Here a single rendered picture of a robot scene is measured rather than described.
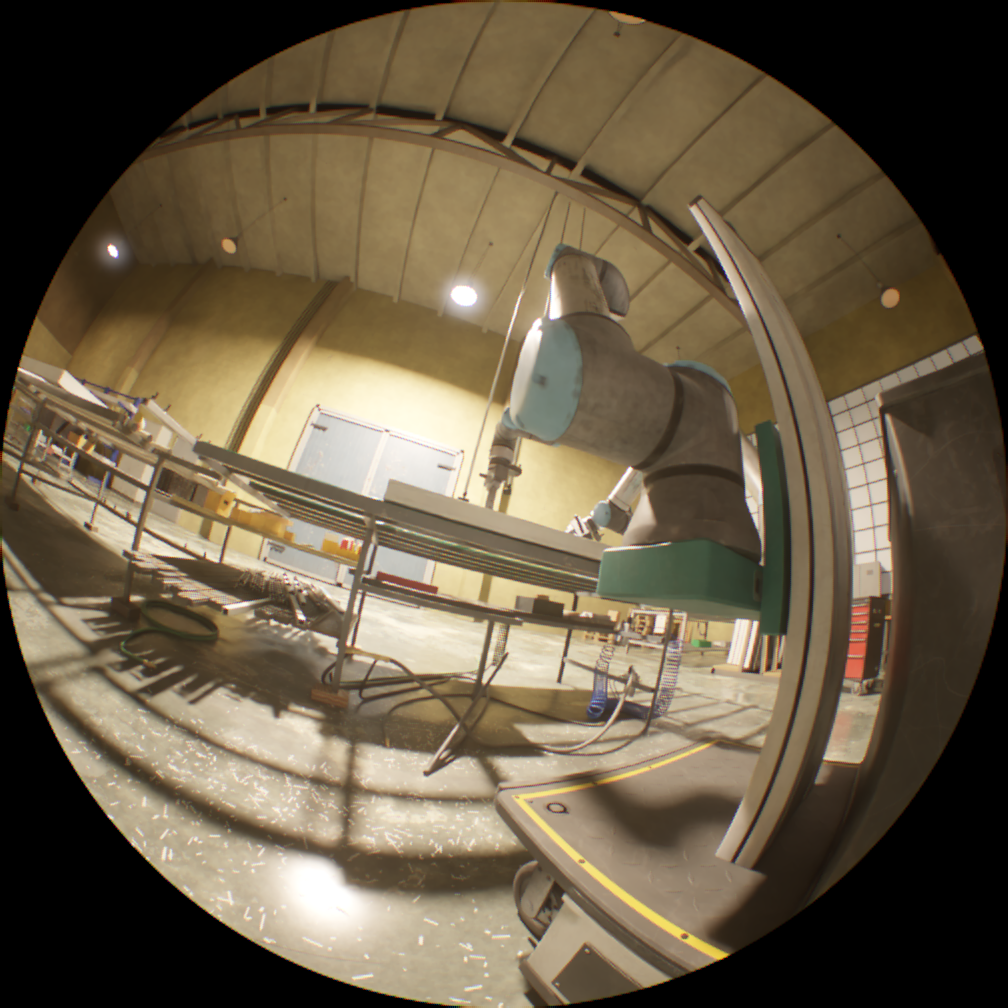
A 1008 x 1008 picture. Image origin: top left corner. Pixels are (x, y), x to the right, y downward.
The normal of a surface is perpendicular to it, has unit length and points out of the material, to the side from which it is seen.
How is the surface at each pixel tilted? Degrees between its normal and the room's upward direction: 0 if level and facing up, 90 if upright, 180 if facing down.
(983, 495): 90
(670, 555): 90
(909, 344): 90
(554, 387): 138
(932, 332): 90
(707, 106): 180
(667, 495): 70
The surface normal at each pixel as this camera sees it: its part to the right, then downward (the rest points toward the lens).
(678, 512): -0.56, -0.65
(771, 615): -0.88, -0.30
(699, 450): -0.38, -0.34
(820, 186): -0.20, 0.94
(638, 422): -0.01, 0.54
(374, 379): 0.36, -0.20
